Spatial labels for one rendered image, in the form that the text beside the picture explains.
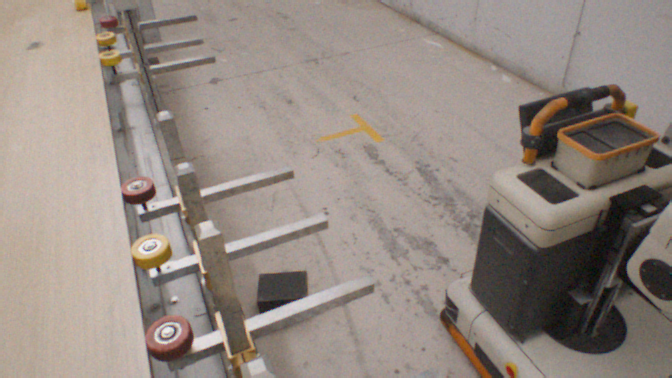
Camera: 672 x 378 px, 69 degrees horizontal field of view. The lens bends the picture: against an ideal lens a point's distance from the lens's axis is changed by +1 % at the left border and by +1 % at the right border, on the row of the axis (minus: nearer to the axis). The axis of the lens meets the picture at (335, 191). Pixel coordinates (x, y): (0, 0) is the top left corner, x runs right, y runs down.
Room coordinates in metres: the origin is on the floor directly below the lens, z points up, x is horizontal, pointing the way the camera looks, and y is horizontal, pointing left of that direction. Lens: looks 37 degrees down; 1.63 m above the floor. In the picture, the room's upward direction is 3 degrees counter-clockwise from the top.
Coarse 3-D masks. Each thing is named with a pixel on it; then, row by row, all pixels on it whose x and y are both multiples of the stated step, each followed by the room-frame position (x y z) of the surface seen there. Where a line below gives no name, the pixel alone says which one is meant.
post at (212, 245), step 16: (208, 224) 0.56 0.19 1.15; (208, 240) 0.54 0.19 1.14; (208, 256) 0.54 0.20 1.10; (224, 256) 0.55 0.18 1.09; (208, 272) 0.54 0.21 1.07; (224, 272) 0.55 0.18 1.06; (224, 288) 0.54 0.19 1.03; (224, 304) 0.54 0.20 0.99; (224, 320) 0.54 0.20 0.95; (240, 320) 0.55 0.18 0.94; (240, 336) 0.55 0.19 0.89
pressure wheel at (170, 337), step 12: (156, 324) 0.57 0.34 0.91; (168, 324) 0.57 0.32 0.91; (180, 324) 0.57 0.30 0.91; (156, 336) 0.55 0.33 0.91; (168, 336) 0.55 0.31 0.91; (180, 336) 0.54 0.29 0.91; (192, 336) 0.56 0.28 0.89; (156, 348) 0.52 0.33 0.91; (168, 348) 0.52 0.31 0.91; (180, 348) 0.52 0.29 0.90; (168, 360) 0.51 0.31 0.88
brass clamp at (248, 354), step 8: (224, 336) 0.58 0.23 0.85; (248, 336) 0.57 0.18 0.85; (224, 344) 0.56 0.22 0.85; (240, 352) 0.54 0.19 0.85; (248, 352) 0.54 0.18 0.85; (232, 360) 0.53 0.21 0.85; (240, 360) 0.52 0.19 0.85; (248, 360) 0.52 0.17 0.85; (232, 368) 0.52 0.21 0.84; (240, 368) 0.51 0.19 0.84; (240, 376) 0.51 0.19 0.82
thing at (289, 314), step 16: (336, 288) 0.69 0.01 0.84; (352, 288) 0.69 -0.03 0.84; (368, 288) 0.69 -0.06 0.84; (288, 304) 0.65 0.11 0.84; (304, 304) 0.65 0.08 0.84; (320, 304) 0.65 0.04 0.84; (336, 304) 0.66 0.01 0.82; (256, 320) 0.62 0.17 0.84; (272, 320) 0.62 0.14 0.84; (288, 320) 0.62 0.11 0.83; (208, 336) 0.59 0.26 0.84; (256, 336) 0.60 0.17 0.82; (192, 352) 0.55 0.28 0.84; (208, 352) 0.56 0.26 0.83; (176, 368) 0.54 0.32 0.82
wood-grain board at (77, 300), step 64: (0, 0) 2.85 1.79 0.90; (64, 0) 2.79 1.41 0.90; (0, 64) 1.90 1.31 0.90; (64, 64) 1.87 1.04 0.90; (0, 128) 1.37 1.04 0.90; (64, 128) 1.35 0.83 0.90; (0, 192) 1.02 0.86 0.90; (64, 192) 1.01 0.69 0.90; (0, 256) 0.78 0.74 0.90; (64, 256) 0.77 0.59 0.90; (128, 256) 0.76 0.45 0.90; (0, 320) 0.61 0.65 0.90; (64, 320) 0.60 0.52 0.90; (128, 320) 0.59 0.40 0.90
